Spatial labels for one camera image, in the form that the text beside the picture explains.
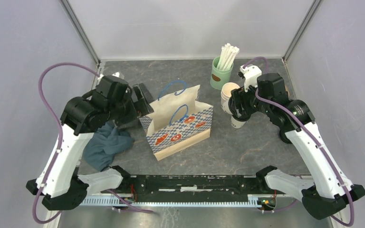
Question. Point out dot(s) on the white paper coffee cup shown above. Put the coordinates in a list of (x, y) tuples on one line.
[(237, 123)]

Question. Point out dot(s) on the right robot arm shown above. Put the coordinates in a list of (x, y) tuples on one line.
[(330, 190)]

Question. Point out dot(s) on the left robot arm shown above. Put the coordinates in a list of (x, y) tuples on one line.
[(113, 99)]

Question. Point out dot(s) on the blue cloth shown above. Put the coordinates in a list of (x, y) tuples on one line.
[(106, 142)]

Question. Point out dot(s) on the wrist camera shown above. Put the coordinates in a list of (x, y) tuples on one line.
[(250, 74), (119, 75)]

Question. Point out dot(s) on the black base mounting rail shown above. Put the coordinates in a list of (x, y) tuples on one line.
[(192, 188)]

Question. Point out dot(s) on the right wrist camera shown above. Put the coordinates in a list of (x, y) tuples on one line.
[(250, 74)]

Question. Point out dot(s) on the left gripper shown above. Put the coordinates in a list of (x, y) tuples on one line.
[(140, 108)]

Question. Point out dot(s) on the remaining black lid stack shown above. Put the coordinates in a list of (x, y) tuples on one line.
[(283, 137)]

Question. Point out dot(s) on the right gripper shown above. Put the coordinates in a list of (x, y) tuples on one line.
[(239, 95)]

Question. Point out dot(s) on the white wrapped straws bundle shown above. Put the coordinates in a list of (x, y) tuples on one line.
[(228, 54)]

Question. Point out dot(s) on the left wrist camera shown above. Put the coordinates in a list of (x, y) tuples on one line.
[(119, 75)]

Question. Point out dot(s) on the stack of paper cups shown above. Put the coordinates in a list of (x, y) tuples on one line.
[(226, 95)]

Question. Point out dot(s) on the green straw holder cup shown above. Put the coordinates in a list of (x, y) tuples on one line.
[(219, 78)]

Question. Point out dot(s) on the brown paper bag blue handles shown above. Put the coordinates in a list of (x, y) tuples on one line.
[(179, 120)]

